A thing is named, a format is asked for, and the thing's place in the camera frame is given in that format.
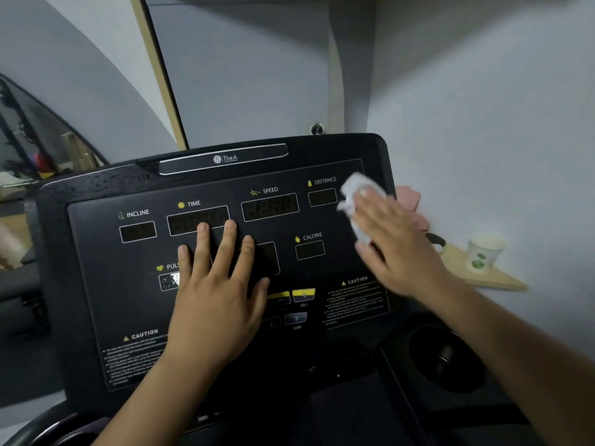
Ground black treadmill console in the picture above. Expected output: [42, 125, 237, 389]
[25, 133, 535, 446]

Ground black padded equipment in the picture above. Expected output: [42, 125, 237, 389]
[0, 260, 49, 339]

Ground pink cloth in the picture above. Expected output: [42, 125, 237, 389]
[394, 185, 430, 234]

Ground white paper cup green print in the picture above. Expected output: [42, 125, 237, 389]
[466, 232, 506, 275]

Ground person's left forearm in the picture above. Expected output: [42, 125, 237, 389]
[92, 352, 224, 446]

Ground light wooden shelf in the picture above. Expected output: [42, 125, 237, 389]
[439, 244, 529, 292]

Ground black treadmill handrail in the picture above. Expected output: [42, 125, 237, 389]
[4, 402, 110, 446]

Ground person's left hand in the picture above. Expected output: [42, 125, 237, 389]
[165, 220, 271, 369]

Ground wooden frame strip with black edge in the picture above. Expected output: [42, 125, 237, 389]
[129, 0, 189, 151]

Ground person's right forearm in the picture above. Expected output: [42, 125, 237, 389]
[425, 274, 595, 446]

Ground person's right hand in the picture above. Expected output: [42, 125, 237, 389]
[349, 188, 455, 301]

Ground white cleaning cloth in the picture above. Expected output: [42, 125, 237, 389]
[337, 172, 388, 247]

